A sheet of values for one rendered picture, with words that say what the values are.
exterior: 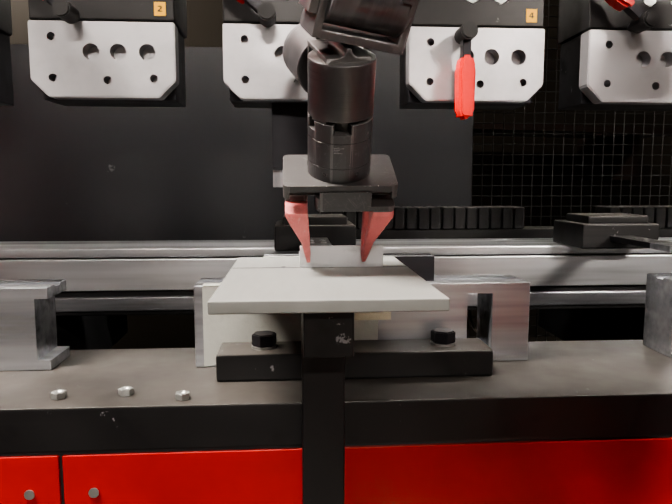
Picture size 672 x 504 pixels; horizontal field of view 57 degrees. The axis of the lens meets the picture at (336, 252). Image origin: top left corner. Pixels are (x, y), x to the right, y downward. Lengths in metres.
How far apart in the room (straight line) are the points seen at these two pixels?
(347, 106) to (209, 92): 0.75
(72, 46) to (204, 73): 0.55
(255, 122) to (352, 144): 0.71
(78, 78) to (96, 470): 0.40
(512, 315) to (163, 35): 0.50
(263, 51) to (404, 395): 0.39
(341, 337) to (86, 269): 0.60
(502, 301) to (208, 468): 0.37
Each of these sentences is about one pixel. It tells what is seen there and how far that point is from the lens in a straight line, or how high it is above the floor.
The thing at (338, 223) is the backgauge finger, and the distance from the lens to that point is 0.92.
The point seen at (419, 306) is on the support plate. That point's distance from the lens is 0.47.
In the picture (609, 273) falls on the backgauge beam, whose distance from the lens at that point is 1.09.
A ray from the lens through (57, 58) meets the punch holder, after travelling 0.74.
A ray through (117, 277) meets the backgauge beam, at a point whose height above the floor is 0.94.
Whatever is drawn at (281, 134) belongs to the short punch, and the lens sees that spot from 0.72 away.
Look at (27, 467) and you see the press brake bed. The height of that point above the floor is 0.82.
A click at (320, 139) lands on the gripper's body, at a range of 0.54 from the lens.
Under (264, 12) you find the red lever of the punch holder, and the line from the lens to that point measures 0.67.
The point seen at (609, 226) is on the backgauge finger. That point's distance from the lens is 1.03.
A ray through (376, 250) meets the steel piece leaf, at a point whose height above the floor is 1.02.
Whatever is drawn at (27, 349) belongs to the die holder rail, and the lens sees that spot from 0.79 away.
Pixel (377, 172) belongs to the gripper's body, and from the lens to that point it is 0.57.
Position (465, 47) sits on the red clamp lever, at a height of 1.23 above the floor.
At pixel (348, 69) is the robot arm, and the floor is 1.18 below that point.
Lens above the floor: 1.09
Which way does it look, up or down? 7 degrees down
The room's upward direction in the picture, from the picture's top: straight up
